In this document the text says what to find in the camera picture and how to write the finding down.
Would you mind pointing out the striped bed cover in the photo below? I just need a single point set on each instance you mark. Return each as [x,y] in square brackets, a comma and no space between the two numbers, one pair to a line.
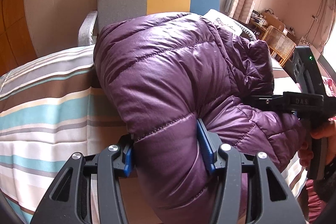
[50,108]

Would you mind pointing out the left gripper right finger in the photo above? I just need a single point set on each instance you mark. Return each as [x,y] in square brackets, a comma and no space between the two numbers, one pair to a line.
[210,145]

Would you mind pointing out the cluttered wooden desk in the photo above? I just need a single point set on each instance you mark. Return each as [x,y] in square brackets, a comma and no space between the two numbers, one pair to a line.
[260,21]

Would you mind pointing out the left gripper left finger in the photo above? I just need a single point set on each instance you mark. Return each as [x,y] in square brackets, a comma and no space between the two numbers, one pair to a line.
[125,161]

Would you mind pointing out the white deer print pillow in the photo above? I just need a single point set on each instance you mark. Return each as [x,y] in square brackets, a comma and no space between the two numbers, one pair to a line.
[223,21]

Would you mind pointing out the wicker wooden chair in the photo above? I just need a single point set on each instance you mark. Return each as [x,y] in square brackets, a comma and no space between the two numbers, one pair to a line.
[281,47]

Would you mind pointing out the orange wooden wardrobe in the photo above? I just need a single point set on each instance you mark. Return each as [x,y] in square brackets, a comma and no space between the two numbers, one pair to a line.
[16,45]

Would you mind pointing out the person's right hand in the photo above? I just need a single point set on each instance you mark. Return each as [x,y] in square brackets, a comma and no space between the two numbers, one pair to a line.
[326,131]

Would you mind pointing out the purple quilted down jacket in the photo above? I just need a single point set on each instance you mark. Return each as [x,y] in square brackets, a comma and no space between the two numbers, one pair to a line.
[164,71]

